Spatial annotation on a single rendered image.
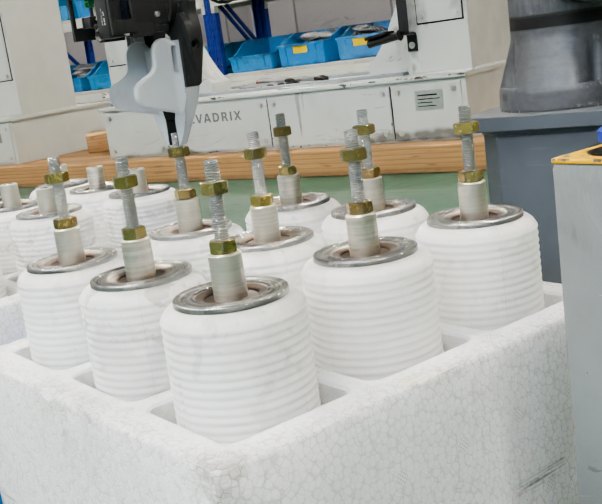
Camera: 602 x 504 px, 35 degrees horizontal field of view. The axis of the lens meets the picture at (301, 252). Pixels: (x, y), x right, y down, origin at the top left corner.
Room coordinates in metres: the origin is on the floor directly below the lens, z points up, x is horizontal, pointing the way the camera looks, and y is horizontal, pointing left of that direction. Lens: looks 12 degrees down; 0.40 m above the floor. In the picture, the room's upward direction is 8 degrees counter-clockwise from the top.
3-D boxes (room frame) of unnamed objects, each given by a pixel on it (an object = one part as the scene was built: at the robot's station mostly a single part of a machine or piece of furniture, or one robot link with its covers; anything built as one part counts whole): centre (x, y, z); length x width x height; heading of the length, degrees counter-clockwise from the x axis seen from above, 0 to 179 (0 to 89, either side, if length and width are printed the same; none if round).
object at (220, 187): (0.60, 0.05, 0.32); 0.02 x 0.02 x 0.01; 30
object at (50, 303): (0.78, 0.19, 0.16); 0.10 x 0.10 x 0.18
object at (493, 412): (0.76, 0.03, 0.09); 0.39 x 0.39 x 0.18; 37
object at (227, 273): (0.60, 0.05, 0.26); 0.02 x 0.02 x 0.03
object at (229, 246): (0.60, 0.05, 0.29); 0.02 x 0.02 x 0.01; 30
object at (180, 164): (0.86, 0.10, 0.30); 0.01 x 0.01 x 0.08
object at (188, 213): (0.86, 0.10, 0.26); 0.02 x 0.02 x 0.03
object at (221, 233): (0.60, 0.05, 0.30); 0.01 x 0.01 x 0.08
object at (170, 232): (0.86, 0.10, 0.25); 0.08 x 0.08 x 0.01
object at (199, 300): (0.60, 0.05, 0.25); 0.08 x 0.08 x 0.01
